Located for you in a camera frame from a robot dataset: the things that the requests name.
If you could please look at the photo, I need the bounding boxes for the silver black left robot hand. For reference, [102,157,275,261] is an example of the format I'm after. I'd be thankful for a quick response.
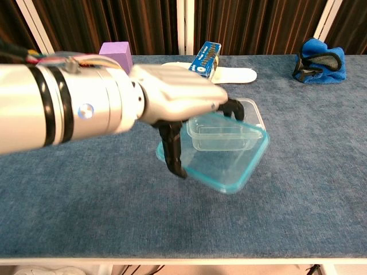
[128,63,246,180]

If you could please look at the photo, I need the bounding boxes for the teal transparent plastic lid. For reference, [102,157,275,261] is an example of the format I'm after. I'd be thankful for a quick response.
[156,112,270,195]

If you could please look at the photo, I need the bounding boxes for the blue cling film box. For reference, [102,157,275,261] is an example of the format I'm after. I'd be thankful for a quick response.
[188,41,222,80]

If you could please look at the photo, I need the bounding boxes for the purple foam cube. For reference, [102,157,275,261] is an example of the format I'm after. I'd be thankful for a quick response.
[99,41,133,74]

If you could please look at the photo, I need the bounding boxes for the clear plastic food container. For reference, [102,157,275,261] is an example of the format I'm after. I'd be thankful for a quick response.
[186,97,266,152]

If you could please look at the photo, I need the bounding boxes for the brown pleated curtain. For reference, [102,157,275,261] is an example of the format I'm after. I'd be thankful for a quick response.
[0,0,367,66]

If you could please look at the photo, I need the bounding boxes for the blue cloth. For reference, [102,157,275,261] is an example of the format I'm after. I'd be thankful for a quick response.
[292,37,347,85]

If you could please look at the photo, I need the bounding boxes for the black trimmed mesh mask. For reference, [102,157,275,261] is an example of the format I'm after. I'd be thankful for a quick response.
[292,47,343,84]

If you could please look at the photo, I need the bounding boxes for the white shoe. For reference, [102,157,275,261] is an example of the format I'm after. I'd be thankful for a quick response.
[13,266,87,275]

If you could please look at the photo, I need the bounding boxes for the white upright frame post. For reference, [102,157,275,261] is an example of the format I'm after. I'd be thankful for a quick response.
[176,0,196,56]

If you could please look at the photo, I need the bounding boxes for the coloured wire bundle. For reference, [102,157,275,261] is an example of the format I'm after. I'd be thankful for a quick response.
[25,50,121,71]

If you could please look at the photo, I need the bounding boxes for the white slanted frame post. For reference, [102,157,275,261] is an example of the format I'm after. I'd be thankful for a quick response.
[314,0,343,44]
[15,0,56,55]

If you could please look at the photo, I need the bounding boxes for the black floor cables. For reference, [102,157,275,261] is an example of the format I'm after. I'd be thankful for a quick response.
[122,265,166,275]

